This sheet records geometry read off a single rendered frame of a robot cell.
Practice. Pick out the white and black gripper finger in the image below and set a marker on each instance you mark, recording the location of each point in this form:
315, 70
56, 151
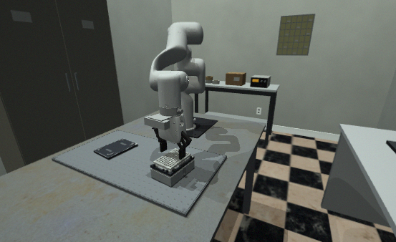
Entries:
185, 144
163, 143

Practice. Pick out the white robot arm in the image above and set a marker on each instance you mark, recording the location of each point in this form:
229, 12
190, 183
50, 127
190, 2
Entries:
174, 87

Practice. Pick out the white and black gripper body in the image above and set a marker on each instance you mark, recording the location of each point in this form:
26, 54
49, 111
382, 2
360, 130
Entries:
177, 125

